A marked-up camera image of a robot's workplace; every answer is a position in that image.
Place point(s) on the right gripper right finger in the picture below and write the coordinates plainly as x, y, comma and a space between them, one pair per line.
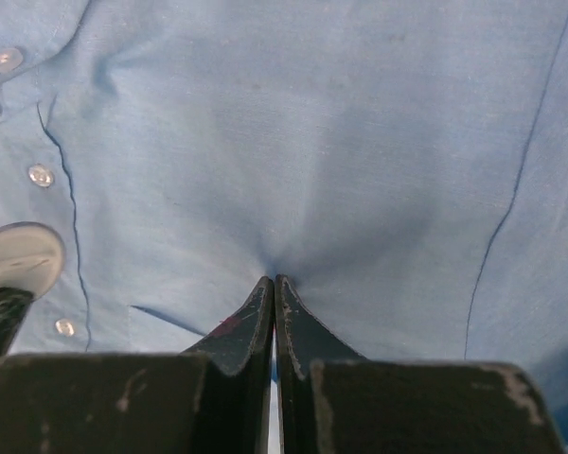
334, 400

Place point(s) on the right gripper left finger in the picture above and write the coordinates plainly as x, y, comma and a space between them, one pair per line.
212, 398

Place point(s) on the round white brooch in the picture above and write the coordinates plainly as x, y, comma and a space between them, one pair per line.
32, 257

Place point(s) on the light blue shirt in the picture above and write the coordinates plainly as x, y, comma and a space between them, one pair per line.
404, 162

